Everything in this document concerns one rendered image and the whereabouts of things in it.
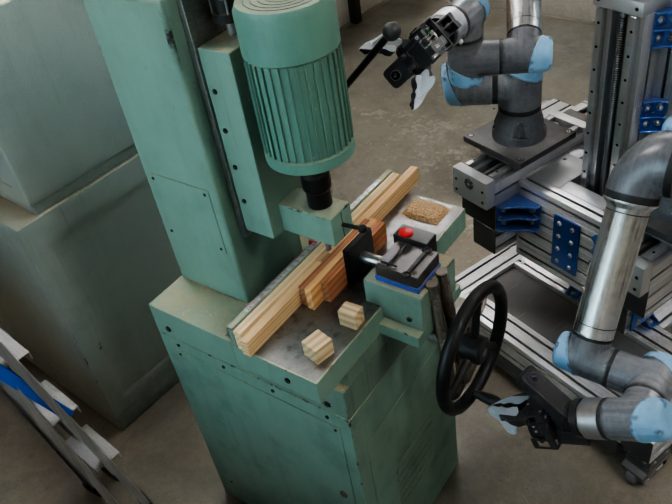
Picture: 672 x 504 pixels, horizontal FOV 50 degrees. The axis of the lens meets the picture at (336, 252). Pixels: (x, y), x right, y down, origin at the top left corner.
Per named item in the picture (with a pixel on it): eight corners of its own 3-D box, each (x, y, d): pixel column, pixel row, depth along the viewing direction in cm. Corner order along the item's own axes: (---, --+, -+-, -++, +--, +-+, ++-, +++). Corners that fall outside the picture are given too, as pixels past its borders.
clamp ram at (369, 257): (376, 293, 150) (372, 260, 144) (347, 282, 154) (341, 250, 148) (399, 267, 155) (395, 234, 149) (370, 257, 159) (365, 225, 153)
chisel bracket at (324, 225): (336, 253, 149) (330, 220, 144) (283, 235, 156) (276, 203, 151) (356, 232, 153) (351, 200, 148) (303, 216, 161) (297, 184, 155)
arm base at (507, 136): (517, 114, 214) (518, 84, 208) (558, 132, 204) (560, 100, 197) (480, 134, 208) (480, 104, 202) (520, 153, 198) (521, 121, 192)
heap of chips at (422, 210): (437, 225, 165) (436, 219, 164) (399, 215, 170) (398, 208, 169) (451, 209, 169) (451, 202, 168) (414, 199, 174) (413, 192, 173)
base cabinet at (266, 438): (382, 588, 193) (349, 425, 149) (223, 492, 223) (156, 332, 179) (460, 462, 220) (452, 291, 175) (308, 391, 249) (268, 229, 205)
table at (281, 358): (362, 426, 132) (358, 405, 129) (238, 366, 148) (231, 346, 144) (503, 237, 168) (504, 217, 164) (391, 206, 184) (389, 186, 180)
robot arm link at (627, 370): (626, 335, 137) (605, 371, 131) (689, 357, 131) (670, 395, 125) (621, 365, 142) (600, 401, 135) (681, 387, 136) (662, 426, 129)
